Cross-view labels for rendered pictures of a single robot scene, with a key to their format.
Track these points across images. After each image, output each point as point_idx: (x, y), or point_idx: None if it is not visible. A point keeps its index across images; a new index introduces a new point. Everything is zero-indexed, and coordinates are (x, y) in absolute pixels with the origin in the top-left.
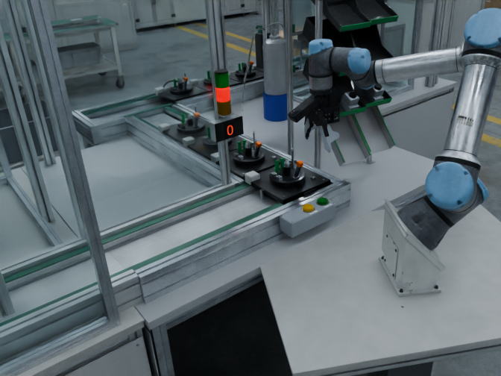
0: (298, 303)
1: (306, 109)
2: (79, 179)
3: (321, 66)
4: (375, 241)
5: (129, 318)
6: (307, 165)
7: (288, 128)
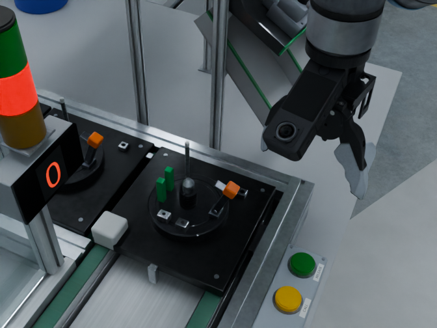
0: None
1: (321, 116)
2: None
3: None
4: (410, 307)
5: None
6: (201, 151)
7: (133, 71)
